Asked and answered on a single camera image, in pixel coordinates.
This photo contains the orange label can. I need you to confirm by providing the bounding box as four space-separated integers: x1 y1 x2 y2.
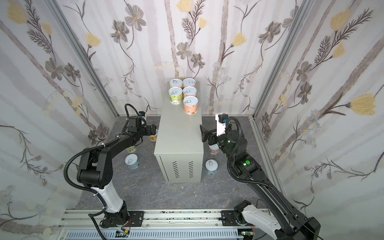
150 134 158 142

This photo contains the brown label can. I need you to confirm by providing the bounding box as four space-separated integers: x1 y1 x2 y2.
183 87 197 98

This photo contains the green label can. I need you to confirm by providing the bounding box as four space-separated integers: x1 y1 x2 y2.
126 146 138 153
169 87 183 105

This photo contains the pink label can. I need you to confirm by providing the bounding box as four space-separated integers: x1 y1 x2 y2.
183 78 196 88

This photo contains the yellow label can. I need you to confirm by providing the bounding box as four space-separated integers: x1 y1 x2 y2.
169 79 183 89

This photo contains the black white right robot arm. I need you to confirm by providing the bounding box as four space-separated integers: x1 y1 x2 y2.
200 126 321 240

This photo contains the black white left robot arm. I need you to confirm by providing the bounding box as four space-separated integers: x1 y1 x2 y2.
77 116 157 228

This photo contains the white can beside cabinet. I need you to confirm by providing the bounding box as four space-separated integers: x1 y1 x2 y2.
209 144 220 155

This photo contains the grey metal cabinet box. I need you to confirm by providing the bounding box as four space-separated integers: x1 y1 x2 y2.
154 93 204 183

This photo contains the light blue can right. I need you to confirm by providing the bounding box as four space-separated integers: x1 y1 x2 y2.
205 159 218 175

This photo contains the light blue can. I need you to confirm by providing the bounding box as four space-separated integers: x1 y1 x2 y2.
125 154 140 170
205 159 218 175

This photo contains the light blue can left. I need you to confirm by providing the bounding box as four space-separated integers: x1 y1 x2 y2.
125 154 140 170

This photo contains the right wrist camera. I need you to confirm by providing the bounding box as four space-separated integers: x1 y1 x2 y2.
215 113 229 137

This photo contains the black corrugated left cable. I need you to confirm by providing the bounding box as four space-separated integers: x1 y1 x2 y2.
62 145 106 208

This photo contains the white slotted cable duct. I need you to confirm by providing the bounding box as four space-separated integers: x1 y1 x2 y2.
64 229 244 240

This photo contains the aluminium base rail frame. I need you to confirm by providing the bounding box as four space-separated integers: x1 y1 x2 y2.
53 209 272 240

